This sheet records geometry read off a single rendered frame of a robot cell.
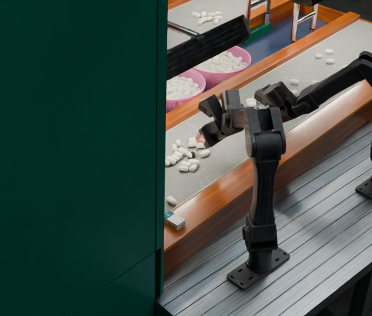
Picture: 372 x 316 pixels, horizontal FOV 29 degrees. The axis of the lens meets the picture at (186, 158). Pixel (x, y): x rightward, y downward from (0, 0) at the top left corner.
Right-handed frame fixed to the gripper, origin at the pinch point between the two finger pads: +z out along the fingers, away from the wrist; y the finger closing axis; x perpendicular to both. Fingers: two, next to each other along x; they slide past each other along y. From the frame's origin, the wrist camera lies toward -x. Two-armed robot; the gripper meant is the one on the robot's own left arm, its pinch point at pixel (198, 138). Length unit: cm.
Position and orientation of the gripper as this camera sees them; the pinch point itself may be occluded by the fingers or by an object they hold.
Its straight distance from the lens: 229.4
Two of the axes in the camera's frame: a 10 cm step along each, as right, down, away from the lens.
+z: -5.9, 2.3, 7.7
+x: 4.6, 8.8, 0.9
